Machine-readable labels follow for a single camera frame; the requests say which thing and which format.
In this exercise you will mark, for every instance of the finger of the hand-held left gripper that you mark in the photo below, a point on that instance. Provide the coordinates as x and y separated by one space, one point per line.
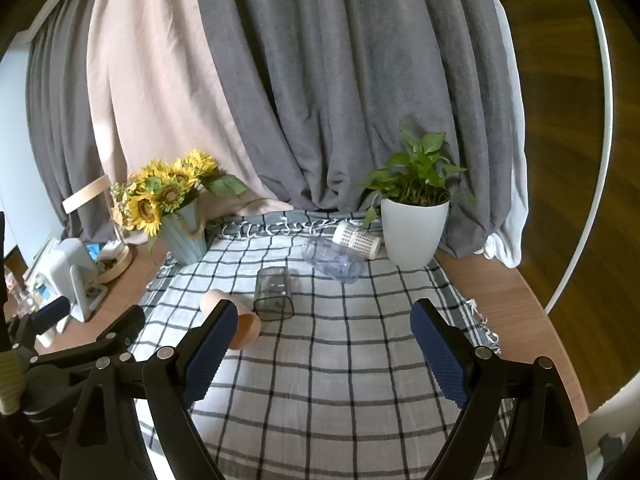
117 327
51 312

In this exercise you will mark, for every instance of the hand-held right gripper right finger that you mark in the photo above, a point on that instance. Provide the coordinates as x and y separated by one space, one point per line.
441 355

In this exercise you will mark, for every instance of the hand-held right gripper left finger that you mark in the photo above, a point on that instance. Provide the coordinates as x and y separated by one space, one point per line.
210 355

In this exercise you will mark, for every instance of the peach cup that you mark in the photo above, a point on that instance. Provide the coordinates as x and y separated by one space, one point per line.
246 331

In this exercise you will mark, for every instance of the dark transparent cup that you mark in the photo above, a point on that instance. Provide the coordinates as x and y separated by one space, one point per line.
272 292

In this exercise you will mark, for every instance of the white patterned cup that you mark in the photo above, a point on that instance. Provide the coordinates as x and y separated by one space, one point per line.
356 240

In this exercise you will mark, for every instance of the clear plastic cup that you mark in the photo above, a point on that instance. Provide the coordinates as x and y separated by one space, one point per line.
332 260

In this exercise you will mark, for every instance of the white desk appliance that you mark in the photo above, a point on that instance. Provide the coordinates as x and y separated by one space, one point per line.
65 272

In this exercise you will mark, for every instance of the wooden desk lamp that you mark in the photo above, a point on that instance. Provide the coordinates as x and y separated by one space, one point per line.
116 262

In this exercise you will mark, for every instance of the pale blue ribbed vase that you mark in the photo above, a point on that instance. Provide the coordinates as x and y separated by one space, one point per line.
186 240

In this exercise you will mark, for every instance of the checked tablecloth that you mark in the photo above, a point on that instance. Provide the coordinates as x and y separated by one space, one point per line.
325 385

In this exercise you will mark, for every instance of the white plant pot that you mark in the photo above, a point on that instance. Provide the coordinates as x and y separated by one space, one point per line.
412 235

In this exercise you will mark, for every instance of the sunflower bouquet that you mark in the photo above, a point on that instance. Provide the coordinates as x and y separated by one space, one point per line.
170 190

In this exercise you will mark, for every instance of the white curtain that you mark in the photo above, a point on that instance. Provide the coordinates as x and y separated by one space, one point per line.
515 210

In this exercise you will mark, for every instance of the grey curtain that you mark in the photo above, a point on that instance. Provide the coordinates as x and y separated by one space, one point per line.
350 85
60 135

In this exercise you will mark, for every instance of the green leafy plant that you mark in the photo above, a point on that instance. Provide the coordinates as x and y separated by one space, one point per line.
415 170

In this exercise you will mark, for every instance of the beige curtain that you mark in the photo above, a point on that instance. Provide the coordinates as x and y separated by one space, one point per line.
150 85

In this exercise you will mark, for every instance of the white round frame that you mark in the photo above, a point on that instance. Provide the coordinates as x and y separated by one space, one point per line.
602 110

